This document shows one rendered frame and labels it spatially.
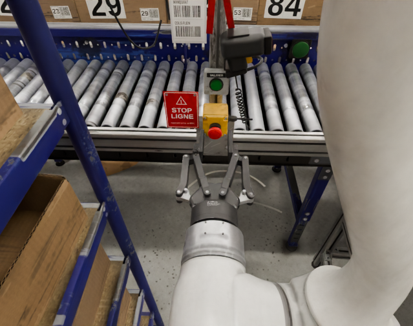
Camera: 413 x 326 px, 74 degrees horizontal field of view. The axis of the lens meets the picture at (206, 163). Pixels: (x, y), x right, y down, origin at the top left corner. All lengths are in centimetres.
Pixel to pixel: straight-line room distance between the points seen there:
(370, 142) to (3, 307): 36
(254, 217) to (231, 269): 125
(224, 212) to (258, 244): 112
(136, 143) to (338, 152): 83
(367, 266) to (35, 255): 36
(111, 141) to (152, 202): 76
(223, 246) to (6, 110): 29
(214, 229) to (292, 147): 62
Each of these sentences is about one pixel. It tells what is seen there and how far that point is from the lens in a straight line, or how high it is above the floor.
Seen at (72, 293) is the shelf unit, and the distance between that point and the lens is 44.
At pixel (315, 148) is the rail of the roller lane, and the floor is 71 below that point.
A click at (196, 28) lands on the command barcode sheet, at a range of 73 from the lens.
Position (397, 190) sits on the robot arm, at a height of 119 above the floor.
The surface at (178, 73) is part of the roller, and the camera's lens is 126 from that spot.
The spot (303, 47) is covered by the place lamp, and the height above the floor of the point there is 82.
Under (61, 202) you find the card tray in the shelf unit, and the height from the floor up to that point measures 102.
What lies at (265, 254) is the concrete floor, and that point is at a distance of 151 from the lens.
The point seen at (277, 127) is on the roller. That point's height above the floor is 75.
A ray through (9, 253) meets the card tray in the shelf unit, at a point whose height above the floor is 95.
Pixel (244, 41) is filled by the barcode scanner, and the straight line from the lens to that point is 68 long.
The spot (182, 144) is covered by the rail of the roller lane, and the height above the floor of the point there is 71.
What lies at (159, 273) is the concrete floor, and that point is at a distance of 145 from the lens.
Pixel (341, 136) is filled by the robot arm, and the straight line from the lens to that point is 18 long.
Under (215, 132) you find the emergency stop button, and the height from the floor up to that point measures 85.
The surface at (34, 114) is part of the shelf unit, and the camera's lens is 38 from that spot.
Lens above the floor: 133
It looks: 46 degrees down
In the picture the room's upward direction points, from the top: straight up
